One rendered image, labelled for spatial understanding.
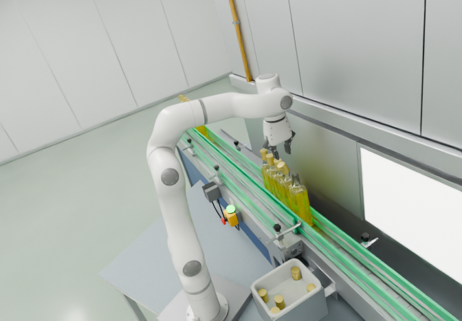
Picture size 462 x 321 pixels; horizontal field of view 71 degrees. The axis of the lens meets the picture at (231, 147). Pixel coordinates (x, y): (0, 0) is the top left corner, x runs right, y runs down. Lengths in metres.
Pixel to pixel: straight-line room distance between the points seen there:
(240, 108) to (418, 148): 0.53
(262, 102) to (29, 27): 6.04
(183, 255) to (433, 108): 0.91
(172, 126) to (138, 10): 5.97
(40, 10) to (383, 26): 6.31
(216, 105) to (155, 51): 5.99
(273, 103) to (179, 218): 0.52
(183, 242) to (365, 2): 0.95
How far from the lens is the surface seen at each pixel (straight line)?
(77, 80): 6.92
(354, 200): 1.29
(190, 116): 1.06
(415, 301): 1.21
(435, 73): 0.89
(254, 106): 1.07
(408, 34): 0.91
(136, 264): 2.06
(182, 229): 1.22
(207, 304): 1.50
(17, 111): 7.09
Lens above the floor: 2.06
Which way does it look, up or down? 28 degrees down
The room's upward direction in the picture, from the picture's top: 16 degrees counter-clockwise
